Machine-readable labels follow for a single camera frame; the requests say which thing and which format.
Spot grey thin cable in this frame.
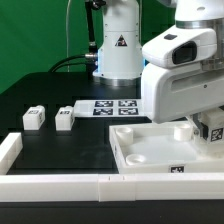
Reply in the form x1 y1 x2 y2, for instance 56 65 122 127
65 0 73 73

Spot white square tabletop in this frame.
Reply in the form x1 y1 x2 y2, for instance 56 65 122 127
109 121 224 174

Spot white obstacle fence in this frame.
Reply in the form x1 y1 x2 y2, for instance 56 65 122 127
0 133 224 202

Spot black cable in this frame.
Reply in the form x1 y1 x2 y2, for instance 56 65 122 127
48 53 98 73

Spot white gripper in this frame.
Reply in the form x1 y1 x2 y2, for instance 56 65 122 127
141 26 224 138

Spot black cable post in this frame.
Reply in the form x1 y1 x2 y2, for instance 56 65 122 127
83 0 107 73

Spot white marker base plate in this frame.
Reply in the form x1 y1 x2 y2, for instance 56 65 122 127
74 99 144 117

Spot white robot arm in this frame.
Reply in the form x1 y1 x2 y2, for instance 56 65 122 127
94 0 224 139

